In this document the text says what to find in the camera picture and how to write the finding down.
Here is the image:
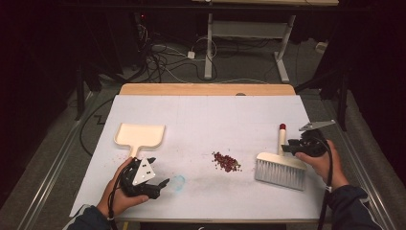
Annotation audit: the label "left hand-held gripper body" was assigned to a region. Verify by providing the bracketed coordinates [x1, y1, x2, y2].
[119, 156, 162, 199]

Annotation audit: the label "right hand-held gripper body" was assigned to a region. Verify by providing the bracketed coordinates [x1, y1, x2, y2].
[298, 119, 337, 157]

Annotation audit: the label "cream brush with red cap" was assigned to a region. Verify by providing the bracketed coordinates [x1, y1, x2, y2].
[254, 123, 308, 192]

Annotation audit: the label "red beans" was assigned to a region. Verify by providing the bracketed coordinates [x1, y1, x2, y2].
[211, 150, 243, 174]

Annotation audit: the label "person's right hand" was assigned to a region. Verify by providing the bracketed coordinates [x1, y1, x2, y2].
[294, 139, 350, 190]

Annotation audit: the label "person's left hand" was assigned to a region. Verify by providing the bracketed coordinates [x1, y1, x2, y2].
[96, 156, 150, 219]

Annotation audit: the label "cream dustpan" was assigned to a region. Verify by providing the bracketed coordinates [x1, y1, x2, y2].
[113, 123, 167, 159]

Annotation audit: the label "black stand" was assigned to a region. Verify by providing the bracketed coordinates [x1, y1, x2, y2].
[295, 68, 350, 132]

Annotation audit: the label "white table cover board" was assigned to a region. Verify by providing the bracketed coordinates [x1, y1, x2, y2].
[69, 94, 329, 221]

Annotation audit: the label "wooden table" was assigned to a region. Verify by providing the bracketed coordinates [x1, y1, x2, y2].
[119, 82, 320, 224]

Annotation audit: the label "desk with white legs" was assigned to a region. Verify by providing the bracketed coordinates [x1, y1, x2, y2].
[191, 0, 340, 84]

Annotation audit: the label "left hand-held gripper cable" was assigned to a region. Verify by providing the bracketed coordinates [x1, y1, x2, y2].
[106, 159, 142, 230]

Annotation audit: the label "hand-held gripper cable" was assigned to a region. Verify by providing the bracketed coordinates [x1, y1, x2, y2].
[310, 135, 334, 230]
[106, 159, 142, 230]

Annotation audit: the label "right hand-held gripper cable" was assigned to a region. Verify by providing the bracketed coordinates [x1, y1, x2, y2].
[310, 135, 334, 230]

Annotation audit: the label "metal floor rail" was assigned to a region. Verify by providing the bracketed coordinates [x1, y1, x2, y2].
[324, 95, 398, 230]
[17, 92, 94, 230]

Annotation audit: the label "black floor cable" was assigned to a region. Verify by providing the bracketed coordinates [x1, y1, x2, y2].
[79, 97, 114, 157]

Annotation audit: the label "tangle of floor cables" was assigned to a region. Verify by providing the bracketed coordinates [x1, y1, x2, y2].
[137, 25, 219, 84]

